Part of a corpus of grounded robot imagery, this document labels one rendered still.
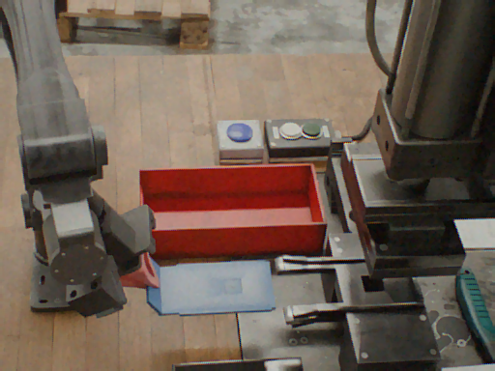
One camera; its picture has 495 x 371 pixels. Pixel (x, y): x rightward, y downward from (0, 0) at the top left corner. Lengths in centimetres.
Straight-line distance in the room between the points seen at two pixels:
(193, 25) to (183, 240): 189
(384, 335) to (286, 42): 217
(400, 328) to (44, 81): 50
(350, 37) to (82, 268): 242
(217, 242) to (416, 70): 48
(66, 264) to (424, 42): 40
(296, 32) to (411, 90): 236
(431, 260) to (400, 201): 7
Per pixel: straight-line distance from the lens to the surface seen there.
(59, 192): 96
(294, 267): 118
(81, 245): 92
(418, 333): 114
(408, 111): 91
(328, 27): 330
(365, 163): 103
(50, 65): 98
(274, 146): 141
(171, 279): 114
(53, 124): 94
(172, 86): 155
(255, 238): 127
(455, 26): 86
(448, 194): 102
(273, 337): 121
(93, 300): 97
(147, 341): 120
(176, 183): 134
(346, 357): 115
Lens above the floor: 188
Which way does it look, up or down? 45 degrees down
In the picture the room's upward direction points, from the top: 5 degrees clockwise
